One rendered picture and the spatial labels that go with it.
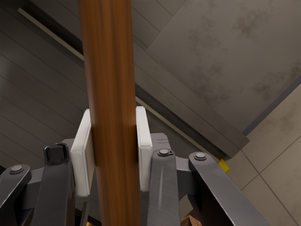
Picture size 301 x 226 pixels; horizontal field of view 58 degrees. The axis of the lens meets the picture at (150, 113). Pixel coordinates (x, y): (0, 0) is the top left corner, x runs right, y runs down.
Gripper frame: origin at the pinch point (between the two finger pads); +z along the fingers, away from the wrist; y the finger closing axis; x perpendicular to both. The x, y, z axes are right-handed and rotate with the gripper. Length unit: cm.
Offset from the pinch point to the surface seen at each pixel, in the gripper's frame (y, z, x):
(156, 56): 35, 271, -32
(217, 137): 104, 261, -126
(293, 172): 147, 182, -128
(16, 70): -112, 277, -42
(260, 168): 134, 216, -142
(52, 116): -83, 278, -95
